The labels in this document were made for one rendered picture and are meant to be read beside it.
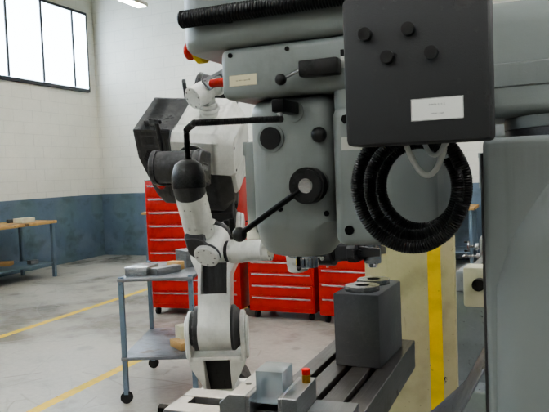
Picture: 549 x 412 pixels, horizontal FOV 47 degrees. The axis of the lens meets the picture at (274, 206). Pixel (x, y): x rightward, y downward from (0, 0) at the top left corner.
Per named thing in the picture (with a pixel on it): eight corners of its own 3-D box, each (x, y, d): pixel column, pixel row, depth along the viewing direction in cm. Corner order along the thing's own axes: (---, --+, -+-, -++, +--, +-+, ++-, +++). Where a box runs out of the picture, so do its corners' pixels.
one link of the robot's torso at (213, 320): (192, 355, 208) (196, 221, 226) (246, 353, 207) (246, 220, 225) (184, 347, 194) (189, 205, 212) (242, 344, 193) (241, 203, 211)
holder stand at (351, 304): (335, 364, 164) (332, 288, 163) (361, 342, 184) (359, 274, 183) (381, 369, 159) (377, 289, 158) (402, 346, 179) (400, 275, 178)
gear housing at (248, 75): (220, 100, 126) (218, 49, 126) (268, 109, 149) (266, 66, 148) (387, 84, 113) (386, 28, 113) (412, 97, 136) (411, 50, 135)
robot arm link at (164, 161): (162, 203, 179) (149, 162, 172) (171, 185, 187) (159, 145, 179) (201, 202, 177) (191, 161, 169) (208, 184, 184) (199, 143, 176)
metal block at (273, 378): (256, 403, 116) (255, 370, 115) (267, 391, 121) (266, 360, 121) (283, 405, 114) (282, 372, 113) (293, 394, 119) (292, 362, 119)
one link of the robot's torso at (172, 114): (143, 226, 200) (120, 127, 178) (175, 165, 226) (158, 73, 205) (234, 233, 195) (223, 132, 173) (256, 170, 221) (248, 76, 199)
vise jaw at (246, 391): (219, 414, 115) (218, 393, 114) (245, 391, 126) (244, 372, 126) (250, 418, 113) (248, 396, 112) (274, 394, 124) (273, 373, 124)
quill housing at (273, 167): (247, 259, 128) (239, 99, 127) (284, 246, 147) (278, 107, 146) (337, 260, 121) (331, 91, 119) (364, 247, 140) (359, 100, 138)
